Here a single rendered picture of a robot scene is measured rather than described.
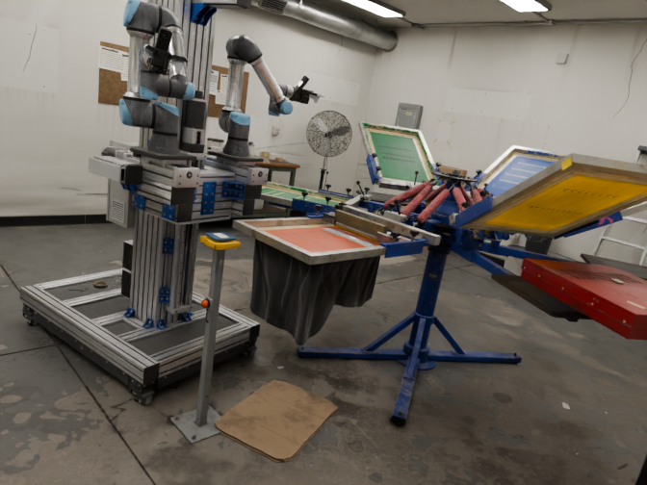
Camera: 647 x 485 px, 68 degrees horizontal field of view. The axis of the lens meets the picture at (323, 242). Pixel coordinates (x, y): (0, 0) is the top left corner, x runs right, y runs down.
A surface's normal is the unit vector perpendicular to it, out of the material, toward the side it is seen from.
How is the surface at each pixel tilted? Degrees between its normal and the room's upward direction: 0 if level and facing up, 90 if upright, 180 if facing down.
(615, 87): 90
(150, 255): 90
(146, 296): 90
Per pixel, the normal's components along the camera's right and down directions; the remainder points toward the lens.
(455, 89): -0.72, 0.07
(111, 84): 0.68, 0.29
